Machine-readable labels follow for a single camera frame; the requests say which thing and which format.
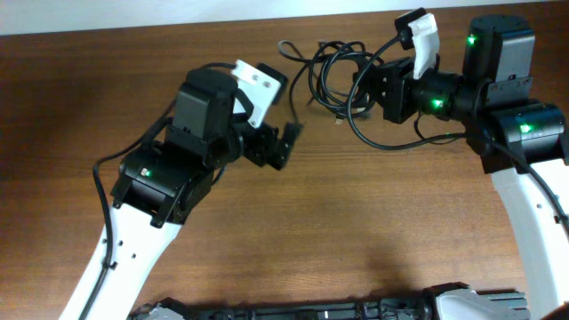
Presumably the black cable bundle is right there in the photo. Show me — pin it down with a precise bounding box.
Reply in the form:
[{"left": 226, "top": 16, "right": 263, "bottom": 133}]
[{"left": 277, "top": 39, "right": 383, "bottom": 125}]

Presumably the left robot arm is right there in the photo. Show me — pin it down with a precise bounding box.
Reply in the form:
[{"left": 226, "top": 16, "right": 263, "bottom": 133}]
[{"left": 62, "top": 61, "right": 301, "bottom": 319}]

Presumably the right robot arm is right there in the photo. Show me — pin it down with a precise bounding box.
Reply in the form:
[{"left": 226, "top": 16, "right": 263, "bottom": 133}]
[{"left": 353, "top": 9, "right": 568, "bottom": 319}]

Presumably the left camera black cable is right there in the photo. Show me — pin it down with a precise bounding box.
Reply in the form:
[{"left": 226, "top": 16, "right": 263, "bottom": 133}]
[{"left": 199, "top": 61, "right": 236, "bottom": 71}]

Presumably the camera black cable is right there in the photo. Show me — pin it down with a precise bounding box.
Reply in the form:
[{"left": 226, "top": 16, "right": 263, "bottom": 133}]
[
  {"left": 345, "top": 35, "right": 569, "bottom": 241},
  {"left": 199, "top": 61, "right": 236, "bottom": 71}
]

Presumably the right camera black cable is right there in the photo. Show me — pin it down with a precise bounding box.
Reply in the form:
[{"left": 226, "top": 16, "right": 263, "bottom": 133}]
[{"left": 345, "top": 35, "right": 569, "bottom": 241}]

